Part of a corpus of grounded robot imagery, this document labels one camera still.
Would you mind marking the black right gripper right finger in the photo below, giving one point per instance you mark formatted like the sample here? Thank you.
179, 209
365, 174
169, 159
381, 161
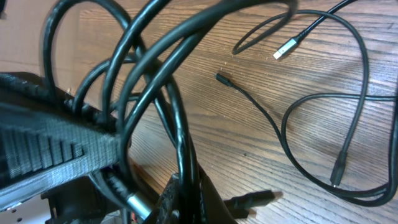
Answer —
213, 209

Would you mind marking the cardboard back panel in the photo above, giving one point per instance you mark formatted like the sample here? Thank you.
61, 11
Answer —
86, 35

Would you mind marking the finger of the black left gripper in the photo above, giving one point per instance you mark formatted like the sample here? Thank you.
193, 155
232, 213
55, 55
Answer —
44, 145

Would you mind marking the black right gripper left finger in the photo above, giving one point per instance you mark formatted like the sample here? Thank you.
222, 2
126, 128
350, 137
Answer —
167, 209

